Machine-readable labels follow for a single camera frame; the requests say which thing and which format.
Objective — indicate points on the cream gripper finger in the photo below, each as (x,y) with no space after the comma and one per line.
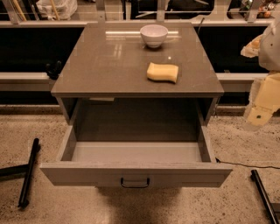
(252,48)
(264,101)

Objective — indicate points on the yellow sponge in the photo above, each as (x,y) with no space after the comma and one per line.
(162,72)

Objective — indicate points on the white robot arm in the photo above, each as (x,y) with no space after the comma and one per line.
(269,52)

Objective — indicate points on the grey cabinet with glossy top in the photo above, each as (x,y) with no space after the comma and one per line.
(107,97)

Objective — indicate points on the open grey top drawer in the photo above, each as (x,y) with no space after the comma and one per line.
(166,164)

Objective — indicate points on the black stand leg right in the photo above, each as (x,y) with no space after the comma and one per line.
(272,209)

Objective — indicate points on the black stand leg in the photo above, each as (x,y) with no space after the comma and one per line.
(22,171)
(272,209)

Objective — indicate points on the white bowl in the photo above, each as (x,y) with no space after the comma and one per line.
(153,35)

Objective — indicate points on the white plastic bag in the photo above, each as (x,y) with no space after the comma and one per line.
(57,9)

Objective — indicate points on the black stand leg left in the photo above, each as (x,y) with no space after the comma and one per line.
(22,171)

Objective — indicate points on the black drawer handle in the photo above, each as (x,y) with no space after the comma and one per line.
(135,184)

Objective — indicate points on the black clamp on rail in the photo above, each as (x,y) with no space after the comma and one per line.
(53,70)

